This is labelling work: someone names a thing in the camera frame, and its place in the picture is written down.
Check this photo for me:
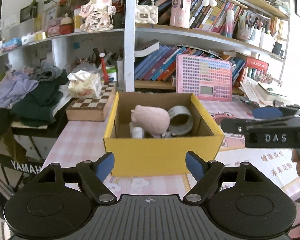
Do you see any white printed bottle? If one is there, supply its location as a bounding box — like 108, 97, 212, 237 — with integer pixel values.
129, 122, 145, 139

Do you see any pink plush toy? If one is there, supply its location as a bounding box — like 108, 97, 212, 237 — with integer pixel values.
130, 105, 170, 135

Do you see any stack of papers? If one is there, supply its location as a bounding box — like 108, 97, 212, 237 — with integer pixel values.
240, 77, 290, 105

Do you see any yellow cardboard box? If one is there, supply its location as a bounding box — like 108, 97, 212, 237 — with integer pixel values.
103, 92, 224, 177

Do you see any clear tape roll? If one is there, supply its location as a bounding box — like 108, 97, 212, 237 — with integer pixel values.
168, 106, 193, 135

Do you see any pink keyboard learning tablet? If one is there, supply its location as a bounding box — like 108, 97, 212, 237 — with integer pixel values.
176, 54, 232, 101

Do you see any wooden chessboard box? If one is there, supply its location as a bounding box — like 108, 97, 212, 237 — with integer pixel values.
66, 82, 116, 121

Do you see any yamaha keyboard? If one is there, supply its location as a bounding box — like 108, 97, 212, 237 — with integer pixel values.
0, 127, 60, 192

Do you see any tissue pack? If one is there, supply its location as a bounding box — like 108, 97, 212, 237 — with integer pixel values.
68, 70, 103, 99

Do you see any row of blue books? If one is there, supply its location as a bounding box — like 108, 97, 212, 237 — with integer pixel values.
134, 44, 220, 81

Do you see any pile of clothes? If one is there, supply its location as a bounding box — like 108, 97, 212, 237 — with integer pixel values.
0, 62, 69, 128

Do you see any white bookshelf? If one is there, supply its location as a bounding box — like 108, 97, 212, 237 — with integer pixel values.
0, 0, 291, 93

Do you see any red marker pen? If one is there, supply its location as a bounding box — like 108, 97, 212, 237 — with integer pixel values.
99, 52, 109, 84

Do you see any pink box on shelf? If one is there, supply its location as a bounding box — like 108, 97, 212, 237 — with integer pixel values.
170, 0, 192, 28

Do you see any white quilted pearl handbag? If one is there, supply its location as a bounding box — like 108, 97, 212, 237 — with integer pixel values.
135, 0, 159, 24

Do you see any pink floral ornament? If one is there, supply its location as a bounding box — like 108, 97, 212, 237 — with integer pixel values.
79, 0, 116, 33

